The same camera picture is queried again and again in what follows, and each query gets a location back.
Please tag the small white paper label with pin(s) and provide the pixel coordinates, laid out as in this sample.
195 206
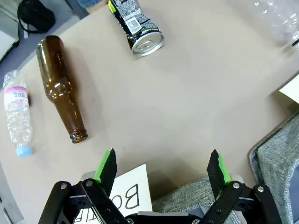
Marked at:
292 91

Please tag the person in denim shirt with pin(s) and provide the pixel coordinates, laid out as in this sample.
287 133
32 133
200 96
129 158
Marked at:
88 2

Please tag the crushed black Pepsi can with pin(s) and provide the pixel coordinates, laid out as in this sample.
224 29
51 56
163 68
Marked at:
137 25

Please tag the grey fabric basket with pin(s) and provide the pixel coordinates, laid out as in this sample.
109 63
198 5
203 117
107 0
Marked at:
275 158
182 196

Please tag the large clear plastic bottle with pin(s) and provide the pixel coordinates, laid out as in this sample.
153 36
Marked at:
278 21

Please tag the black backpack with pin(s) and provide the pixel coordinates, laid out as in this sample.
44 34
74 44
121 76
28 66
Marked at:
35 16

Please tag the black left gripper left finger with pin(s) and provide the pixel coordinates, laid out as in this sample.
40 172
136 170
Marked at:
108 170

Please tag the white cabinet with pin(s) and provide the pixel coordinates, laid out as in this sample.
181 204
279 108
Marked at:
7 44

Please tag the brown glass bottle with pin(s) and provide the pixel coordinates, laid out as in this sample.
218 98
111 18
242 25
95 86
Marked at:
56 86

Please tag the small plastic bottle pink label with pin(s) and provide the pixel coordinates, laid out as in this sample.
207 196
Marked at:
17 116

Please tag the small BOTTLE paper label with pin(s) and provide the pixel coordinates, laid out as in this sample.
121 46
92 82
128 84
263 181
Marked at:
133 179

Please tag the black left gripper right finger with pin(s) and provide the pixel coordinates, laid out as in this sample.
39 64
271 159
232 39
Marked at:
216 172

